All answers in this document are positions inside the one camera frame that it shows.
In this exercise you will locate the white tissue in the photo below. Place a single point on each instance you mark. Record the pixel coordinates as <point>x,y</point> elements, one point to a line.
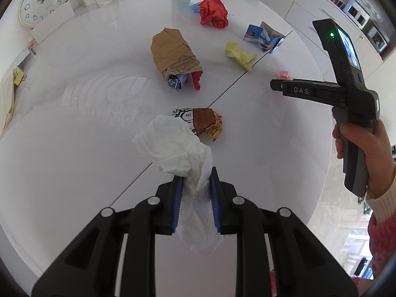
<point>176,148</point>

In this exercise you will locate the folded white card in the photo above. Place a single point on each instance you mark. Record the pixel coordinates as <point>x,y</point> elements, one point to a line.
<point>58,18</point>

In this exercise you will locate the yellow sticky notes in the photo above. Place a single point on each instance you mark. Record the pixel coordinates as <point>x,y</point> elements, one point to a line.
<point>18,76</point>

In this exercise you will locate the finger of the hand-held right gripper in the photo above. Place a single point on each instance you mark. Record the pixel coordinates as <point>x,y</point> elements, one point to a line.
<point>303,90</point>

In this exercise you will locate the crumpled yellow paper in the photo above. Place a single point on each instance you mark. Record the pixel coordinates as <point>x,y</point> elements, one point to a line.
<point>238,52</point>

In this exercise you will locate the crumpled blue wrapper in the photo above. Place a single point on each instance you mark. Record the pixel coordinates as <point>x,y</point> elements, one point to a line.
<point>177,83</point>

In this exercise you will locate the white cabinet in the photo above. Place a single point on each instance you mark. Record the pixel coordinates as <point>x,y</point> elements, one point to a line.
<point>309,9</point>

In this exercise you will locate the person's right forearm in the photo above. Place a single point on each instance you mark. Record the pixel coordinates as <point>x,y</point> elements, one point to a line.
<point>383,238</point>

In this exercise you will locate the crumpled brown printed wrapper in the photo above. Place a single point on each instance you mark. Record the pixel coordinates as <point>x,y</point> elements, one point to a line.
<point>204,122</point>

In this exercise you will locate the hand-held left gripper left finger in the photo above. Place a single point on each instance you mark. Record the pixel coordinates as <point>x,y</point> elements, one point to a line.
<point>176,205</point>

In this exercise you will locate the small pink paper ball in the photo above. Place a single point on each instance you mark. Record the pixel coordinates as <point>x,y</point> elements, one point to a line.
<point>283,75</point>

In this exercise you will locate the small red plastic scrap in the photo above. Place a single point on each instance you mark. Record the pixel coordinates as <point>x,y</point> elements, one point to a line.
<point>196,80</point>

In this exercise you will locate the person's right hand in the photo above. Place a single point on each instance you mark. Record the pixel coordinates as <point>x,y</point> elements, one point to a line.
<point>382,154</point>

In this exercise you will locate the white microwave oven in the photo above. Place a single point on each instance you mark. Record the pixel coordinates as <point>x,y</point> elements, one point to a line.
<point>355,10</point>

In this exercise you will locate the brown paper bag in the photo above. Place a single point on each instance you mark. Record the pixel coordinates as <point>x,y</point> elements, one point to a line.
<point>171,49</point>

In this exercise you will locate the silver countertop appliance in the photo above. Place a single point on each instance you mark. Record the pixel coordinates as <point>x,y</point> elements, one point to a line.
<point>378,37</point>

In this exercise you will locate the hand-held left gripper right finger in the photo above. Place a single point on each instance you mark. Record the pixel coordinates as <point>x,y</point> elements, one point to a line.
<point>215,205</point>

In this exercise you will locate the blue printed carton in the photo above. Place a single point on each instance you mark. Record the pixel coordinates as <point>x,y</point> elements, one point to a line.
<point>264,37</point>

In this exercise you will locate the red paper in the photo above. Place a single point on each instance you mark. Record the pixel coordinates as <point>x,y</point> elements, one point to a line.
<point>212,10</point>

